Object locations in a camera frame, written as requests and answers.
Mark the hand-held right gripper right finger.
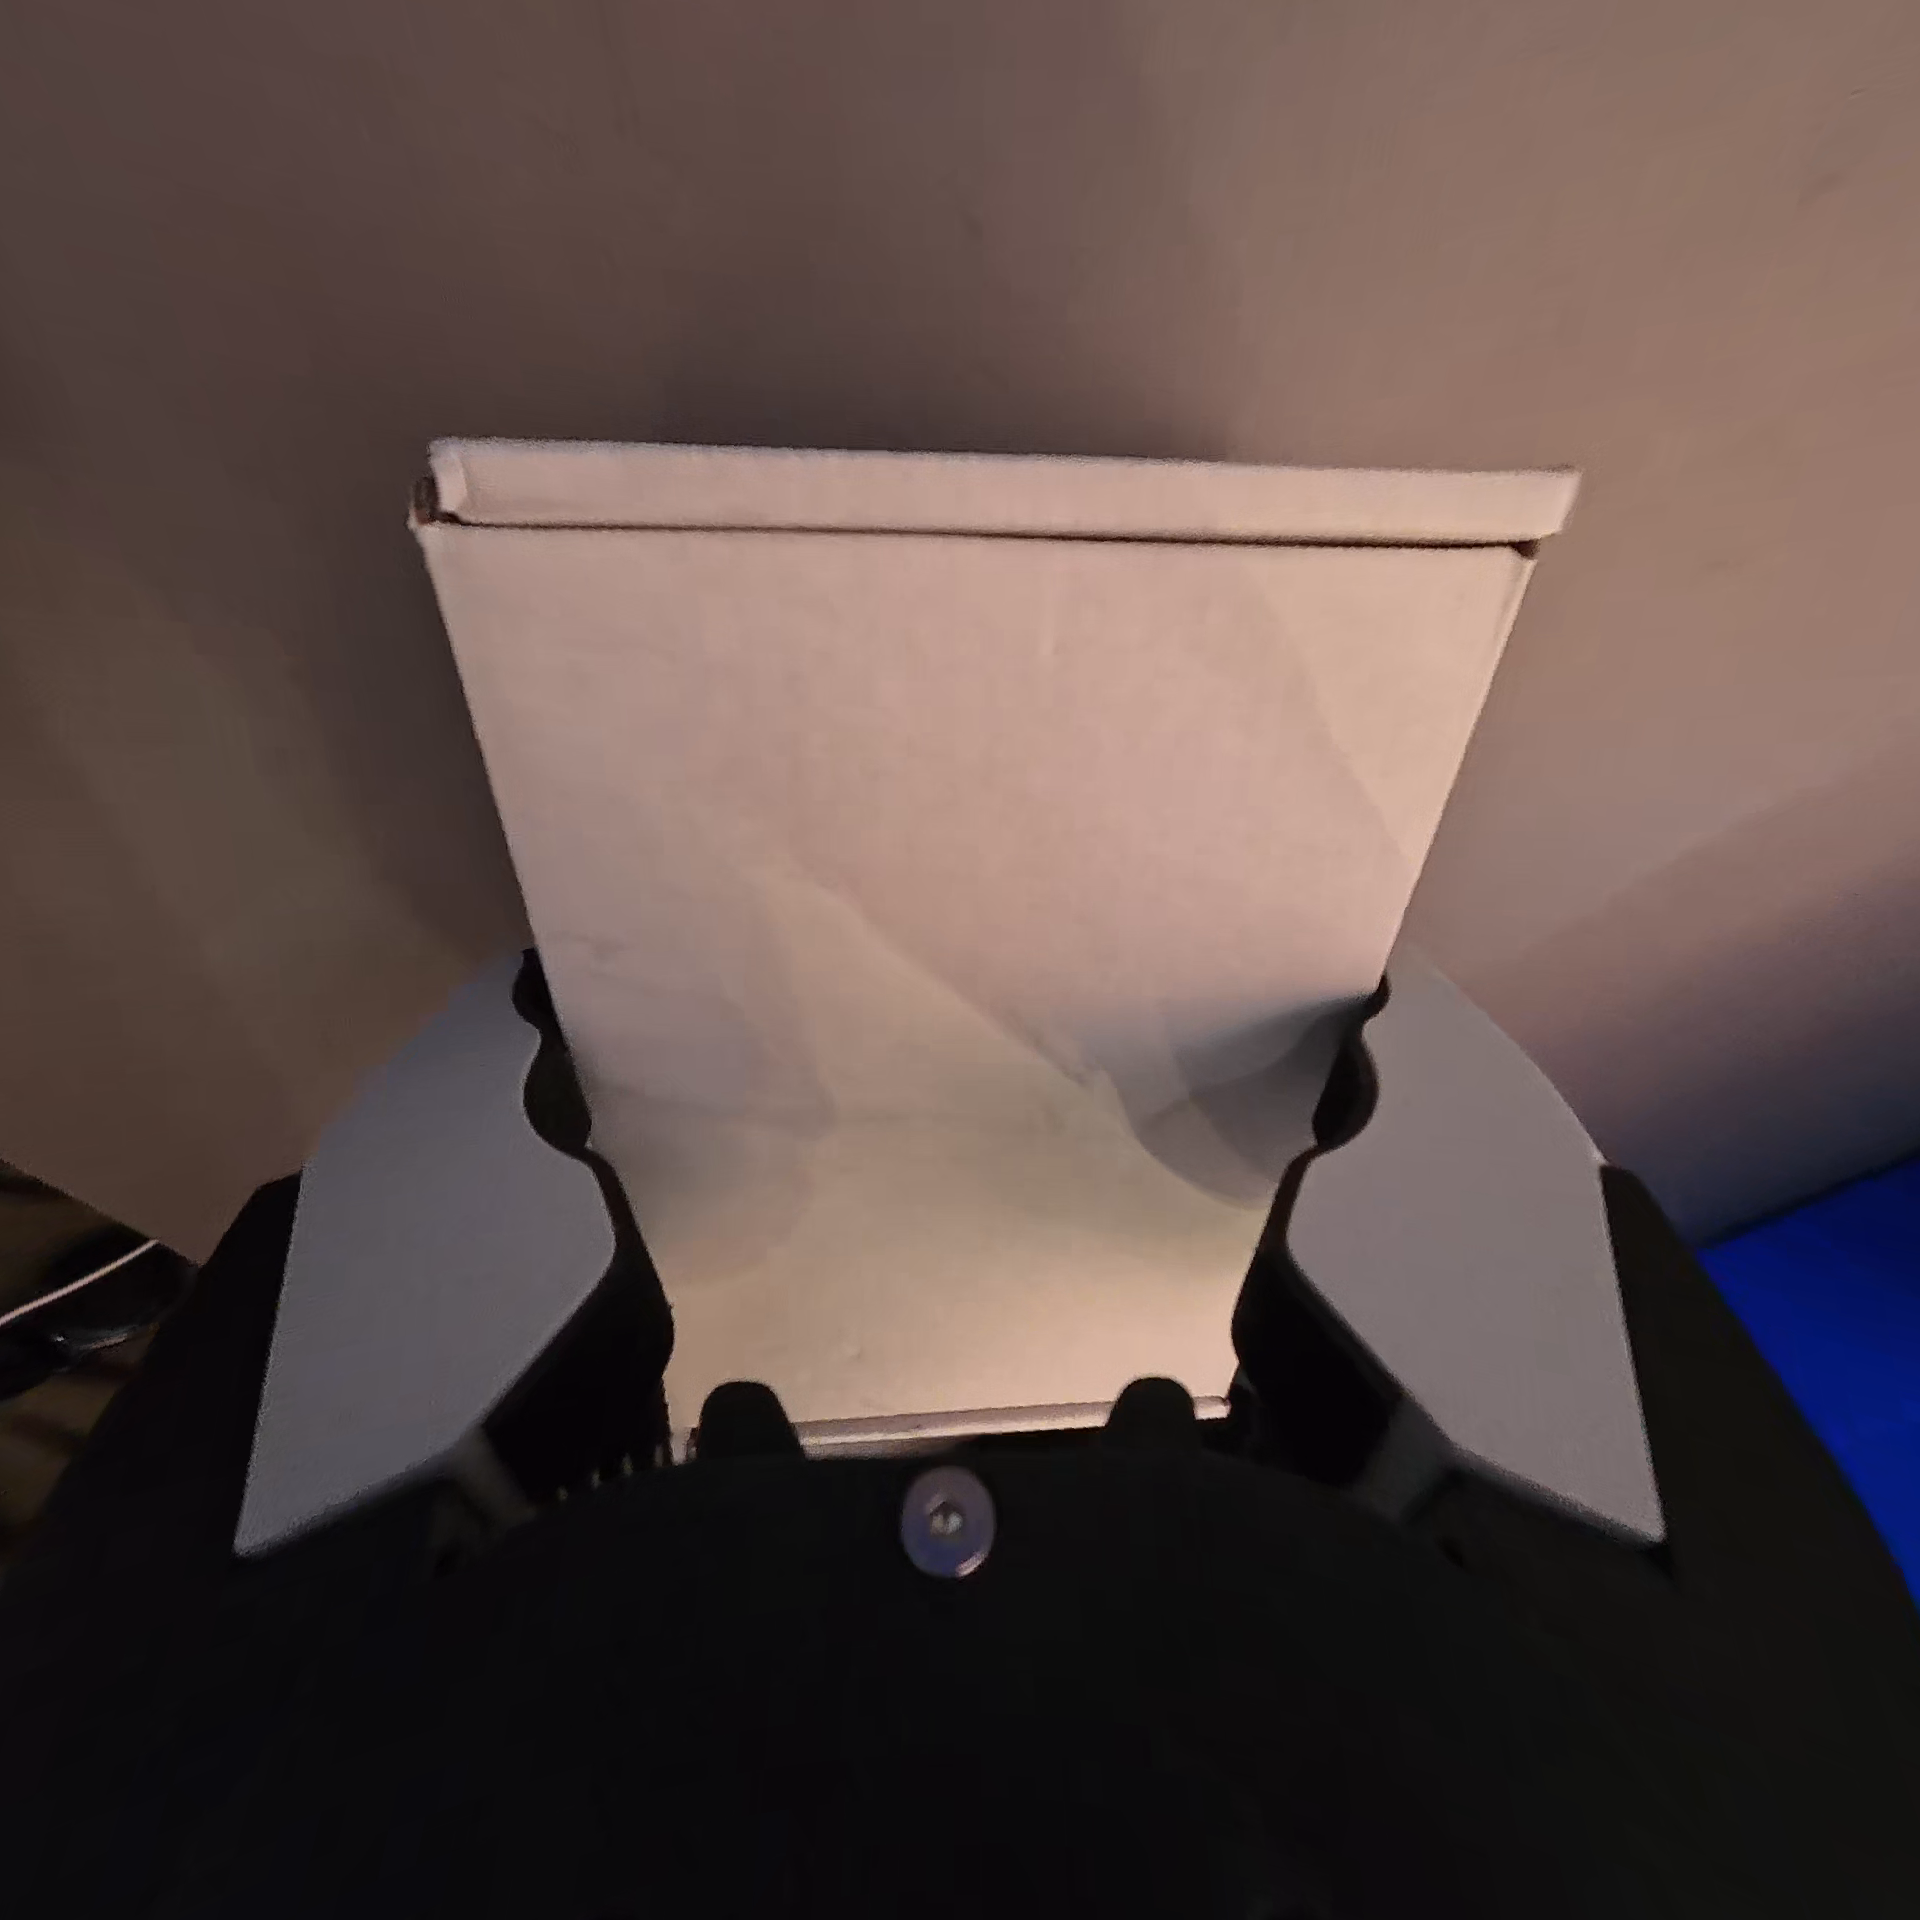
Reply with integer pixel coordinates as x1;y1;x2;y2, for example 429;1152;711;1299
1230;945;1670;1548

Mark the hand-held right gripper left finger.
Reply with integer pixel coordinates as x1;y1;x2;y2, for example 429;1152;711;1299
231;950;672;1562

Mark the blue plastic bin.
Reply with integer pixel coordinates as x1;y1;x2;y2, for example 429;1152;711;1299
1696;1154;1920;1600

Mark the white cardboard mailer box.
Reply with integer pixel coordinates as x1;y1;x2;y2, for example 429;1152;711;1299
403;434;1583;1460

